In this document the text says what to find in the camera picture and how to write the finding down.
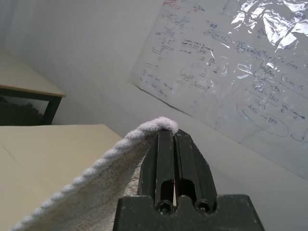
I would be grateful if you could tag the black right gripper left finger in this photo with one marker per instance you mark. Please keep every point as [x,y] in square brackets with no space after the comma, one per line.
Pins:
[163,163]

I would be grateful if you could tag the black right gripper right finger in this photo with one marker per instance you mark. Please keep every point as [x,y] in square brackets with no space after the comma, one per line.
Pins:
[192,168]

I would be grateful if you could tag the written whiteboard sheet on wall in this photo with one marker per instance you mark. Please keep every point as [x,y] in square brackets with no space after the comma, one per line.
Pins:
[216,72]

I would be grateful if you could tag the beige towel with white trim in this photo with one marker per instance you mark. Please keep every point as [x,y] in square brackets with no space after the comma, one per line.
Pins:
[84,192]

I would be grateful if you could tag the side table with black frame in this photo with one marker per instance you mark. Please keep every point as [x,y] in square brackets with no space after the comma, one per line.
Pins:
[24,77]

